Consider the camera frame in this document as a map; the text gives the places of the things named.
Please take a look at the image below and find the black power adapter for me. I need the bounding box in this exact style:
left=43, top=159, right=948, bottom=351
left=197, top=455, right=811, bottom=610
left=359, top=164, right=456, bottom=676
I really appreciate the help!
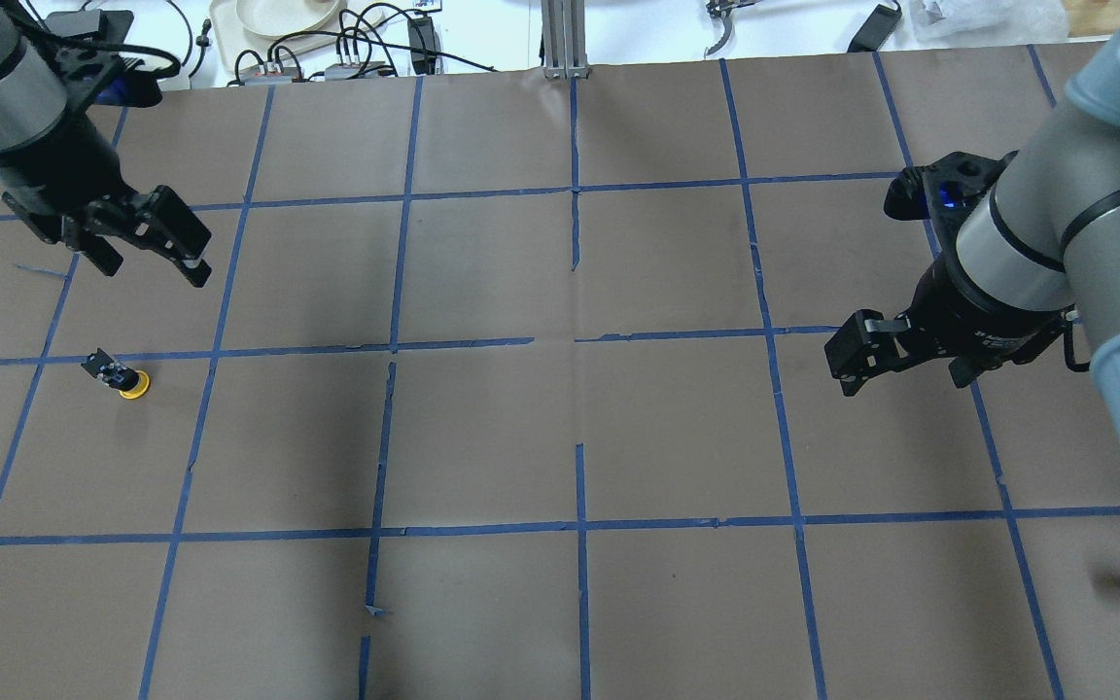
left=846, top=1, right=903, bottom=53

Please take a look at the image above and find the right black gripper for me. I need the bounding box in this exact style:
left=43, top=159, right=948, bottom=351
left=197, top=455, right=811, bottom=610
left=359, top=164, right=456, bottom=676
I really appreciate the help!
left=823, top=262, right=1081, bottom=396

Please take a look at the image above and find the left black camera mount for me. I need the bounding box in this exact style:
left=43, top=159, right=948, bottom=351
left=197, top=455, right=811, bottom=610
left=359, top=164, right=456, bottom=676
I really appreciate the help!
left=44, top=9, right=161, bottom=108

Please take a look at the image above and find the left braided black cable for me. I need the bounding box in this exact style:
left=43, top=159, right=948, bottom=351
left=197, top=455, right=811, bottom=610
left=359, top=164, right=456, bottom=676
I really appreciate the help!
left=0, top=0, right=181, bottom=81

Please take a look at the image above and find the aluminium frame post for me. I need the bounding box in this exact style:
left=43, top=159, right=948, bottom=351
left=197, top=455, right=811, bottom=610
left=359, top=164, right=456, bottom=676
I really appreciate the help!
left=541, top=0, right=590, bottom=80

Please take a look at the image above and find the yellow push button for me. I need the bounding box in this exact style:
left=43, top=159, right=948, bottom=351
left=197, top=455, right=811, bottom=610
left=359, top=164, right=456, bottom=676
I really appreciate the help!
left=80, top=347, right=151, bottom=402

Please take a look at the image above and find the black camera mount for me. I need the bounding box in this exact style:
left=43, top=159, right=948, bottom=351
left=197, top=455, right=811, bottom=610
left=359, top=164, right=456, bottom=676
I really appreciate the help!
left=44, top=9, right=161, bottom=108
left=883, top=151, right=1018, bottom=253

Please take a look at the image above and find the beige tray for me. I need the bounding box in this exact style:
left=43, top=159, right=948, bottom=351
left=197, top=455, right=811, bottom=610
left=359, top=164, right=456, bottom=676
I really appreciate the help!
left=208, top=1, right=368, bottom=71

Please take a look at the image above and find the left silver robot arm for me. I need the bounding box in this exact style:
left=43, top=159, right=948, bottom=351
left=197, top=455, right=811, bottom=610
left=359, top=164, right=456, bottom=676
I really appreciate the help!
left=0, top=1, right=212, bottom=288

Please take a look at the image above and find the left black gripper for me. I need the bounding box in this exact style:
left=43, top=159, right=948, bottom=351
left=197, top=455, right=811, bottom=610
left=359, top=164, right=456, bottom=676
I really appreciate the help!
left=3, top=186, right=213, bottom=289

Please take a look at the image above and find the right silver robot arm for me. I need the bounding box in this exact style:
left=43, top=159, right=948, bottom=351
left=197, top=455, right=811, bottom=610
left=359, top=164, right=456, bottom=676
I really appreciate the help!
left=823, top=28, right=1120, bottom=441

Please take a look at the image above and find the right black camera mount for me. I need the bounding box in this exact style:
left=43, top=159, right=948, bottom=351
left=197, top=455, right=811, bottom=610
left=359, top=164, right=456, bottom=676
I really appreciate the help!
left=883, top=151, right=1018, bottom=253

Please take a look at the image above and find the metal grabber stick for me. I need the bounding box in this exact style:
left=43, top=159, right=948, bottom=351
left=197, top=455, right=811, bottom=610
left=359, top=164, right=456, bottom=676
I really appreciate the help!
left=703, top=0, right=760, bottom=58

